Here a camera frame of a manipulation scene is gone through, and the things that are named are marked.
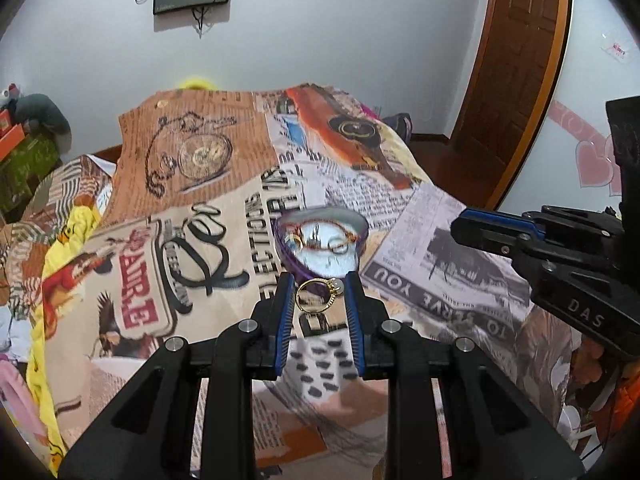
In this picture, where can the wall switch with red label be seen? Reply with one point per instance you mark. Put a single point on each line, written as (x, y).
(619, 50)

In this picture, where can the wooden door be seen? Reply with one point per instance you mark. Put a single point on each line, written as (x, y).
(515, 70)

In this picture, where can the yellow round object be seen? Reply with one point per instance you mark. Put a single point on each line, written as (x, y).
(197, 83)

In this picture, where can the green box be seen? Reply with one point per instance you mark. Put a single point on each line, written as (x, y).
(25, 175)

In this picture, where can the orange box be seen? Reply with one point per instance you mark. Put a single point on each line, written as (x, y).
(11, 137)

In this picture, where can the yellow cartoon sheet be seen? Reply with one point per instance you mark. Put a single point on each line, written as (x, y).
(45, 360)

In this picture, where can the purple heart-shaped tin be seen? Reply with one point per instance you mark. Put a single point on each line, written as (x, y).
(320, 261)

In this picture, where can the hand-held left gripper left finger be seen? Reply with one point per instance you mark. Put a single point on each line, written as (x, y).
(286, 330)

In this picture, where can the pink heart wall sticker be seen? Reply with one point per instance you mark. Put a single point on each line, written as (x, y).
(592, 157)

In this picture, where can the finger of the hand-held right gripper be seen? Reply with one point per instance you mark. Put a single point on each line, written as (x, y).
(490, 237)
(580, 222)

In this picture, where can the magenta cloth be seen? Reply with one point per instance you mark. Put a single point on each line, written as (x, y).
(372, 111)

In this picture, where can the grey plush toy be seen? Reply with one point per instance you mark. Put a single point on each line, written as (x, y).
(45, 112)

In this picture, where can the orange cloth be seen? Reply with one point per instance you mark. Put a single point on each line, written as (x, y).
(620, 400)

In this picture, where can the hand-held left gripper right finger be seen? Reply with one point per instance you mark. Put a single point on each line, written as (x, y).
(354, 330)

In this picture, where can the printed newspaper pattern blanket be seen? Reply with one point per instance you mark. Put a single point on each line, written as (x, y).
(225, 185)

